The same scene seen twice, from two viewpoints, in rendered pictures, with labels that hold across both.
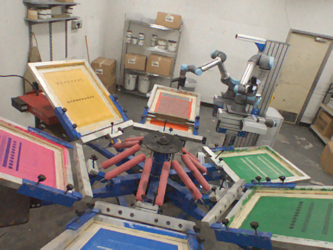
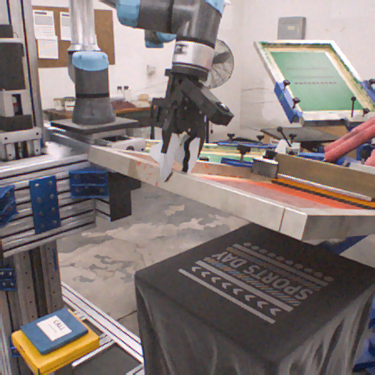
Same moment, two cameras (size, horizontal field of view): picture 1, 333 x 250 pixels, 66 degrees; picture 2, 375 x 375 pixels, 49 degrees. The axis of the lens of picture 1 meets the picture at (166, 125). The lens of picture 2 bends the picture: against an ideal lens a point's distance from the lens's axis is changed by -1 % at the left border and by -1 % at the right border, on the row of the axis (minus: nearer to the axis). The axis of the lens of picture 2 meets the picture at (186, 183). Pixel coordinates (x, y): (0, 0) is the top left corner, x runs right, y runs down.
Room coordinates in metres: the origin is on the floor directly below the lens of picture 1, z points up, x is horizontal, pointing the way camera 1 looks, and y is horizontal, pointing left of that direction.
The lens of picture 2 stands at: (3.53, 0.49, 1.50)
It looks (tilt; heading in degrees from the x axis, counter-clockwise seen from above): 18 degrees down; 225
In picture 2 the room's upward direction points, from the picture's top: straight up
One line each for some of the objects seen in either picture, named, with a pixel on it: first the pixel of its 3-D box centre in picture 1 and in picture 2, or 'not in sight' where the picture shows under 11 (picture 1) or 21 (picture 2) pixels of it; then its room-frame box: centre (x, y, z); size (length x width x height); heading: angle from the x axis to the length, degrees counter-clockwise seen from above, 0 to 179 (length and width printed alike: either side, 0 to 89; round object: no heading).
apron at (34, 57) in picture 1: (36, 71); not in sight; (3.30, 1.88, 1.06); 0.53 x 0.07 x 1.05; 178
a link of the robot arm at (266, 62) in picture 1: (259, 81); (81, 9); (2.69, -0.88, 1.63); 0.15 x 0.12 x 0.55; 66
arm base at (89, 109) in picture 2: (238, 105); (93, 106); (2.75, -0.76, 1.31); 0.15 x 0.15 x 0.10
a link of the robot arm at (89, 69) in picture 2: (241, 96); (90, 71); (2.74, -0.77, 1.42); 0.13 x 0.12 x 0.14; 66
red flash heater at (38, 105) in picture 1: (53, 105); not in sight; (2.38, 1.20, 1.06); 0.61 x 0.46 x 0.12; 58
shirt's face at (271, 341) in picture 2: not in sight; (259, 273); (2.74, -0.05, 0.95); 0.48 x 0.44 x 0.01; 178
